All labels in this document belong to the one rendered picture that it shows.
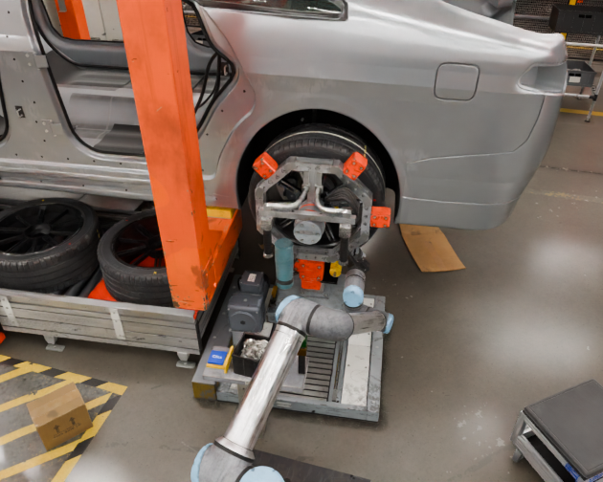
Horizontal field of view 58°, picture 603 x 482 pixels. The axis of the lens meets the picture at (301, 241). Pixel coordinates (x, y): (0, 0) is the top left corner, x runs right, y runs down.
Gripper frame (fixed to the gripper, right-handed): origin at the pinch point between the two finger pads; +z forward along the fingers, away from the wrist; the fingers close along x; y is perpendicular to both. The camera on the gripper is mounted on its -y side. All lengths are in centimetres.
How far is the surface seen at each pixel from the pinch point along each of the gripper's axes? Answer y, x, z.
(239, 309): -21, -55, -28
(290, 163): -56, 12, -7
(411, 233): 69, -20, 106
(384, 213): -9.1, 25.8, -5.5
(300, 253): -17.5, -20.7, -7.0
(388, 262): 59, -31, 71
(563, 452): 85, 41, -80
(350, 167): -37.2, 30.6, -7.0
